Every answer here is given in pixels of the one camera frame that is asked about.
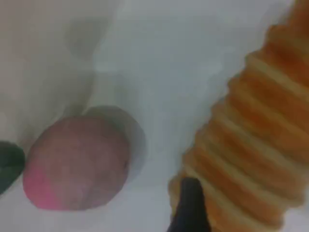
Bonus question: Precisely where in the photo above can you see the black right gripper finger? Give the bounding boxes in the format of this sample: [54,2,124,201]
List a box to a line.
[166,177,211,232]

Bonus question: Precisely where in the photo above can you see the long ridged golden bread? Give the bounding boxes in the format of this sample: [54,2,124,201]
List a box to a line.
[168,0,309,232]

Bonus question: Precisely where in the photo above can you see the pink peach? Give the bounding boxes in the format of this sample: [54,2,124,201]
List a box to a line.
[23,116,131,211]

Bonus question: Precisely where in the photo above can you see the cream canvas bag green handles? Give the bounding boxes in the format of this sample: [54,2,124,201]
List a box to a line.
[0,0,116,196]

